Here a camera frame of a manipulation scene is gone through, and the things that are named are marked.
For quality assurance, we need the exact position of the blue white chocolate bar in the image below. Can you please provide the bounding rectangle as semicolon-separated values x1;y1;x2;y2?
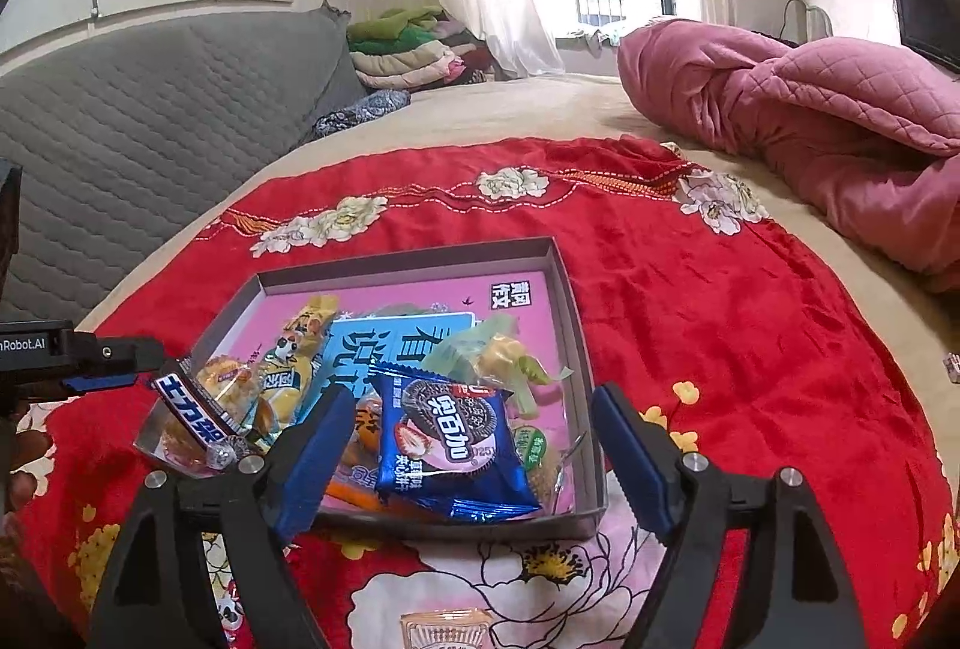
149;358;264;474

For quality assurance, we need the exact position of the orange brown cookie snack bag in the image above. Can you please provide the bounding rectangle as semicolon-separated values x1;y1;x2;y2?
324;392;428;519

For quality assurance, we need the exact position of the yellow panda bread stick pack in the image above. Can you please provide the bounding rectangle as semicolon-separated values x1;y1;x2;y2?
254;295;338;442

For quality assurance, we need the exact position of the blue oreo style cookie pack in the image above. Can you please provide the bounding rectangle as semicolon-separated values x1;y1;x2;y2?
370;363;540;524

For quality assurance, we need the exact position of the peach cake pack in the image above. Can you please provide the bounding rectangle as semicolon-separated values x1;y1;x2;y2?
398;608;493;649

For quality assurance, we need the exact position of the round cake green label pack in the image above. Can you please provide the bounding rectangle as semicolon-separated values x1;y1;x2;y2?
511;423;587;514

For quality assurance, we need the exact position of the green yellow candy pack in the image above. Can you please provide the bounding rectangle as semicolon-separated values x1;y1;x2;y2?
420;312;574;420

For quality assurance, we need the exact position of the grey quilted sofa back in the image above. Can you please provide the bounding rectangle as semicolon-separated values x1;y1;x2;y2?
2;5;364;322

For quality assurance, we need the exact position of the grey tray with pink book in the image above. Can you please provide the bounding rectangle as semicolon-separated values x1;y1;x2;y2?
133;234;610;542

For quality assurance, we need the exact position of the small wrapped candy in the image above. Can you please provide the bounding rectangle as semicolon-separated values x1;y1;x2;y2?
942;353;960;384

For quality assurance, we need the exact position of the red floral cloth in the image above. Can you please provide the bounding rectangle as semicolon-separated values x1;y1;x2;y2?
21;139;958;647

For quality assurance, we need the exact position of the dark blue patterned cloth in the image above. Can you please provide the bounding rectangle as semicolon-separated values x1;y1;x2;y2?
311;89;412;139

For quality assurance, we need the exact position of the stack of folded clothes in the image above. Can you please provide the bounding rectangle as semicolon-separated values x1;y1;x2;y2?
347;5;508;93

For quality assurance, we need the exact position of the pink quilted blanket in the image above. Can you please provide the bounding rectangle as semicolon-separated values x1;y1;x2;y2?
619;18;958;295

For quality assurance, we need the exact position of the black television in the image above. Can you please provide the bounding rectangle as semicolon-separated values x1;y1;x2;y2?
895;0;960;72

